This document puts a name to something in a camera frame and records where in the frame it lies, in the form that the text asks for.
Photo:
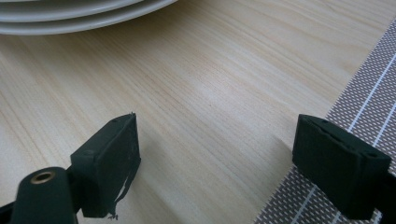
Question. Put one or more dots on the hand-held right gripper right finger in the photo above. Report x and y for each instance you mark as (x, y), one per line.
(336, 168)

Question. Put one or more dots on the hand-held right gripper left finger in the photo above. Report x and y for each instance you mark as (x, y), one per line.
(106, 161)

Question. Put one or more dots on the white ceramic plate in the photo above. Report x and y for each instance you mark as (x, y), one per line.
(62, 28)
(46, 1)
(93, 13)

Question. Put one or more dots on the grey striped woven placemat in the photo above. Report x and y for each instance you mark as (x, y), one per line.
(367, 93)

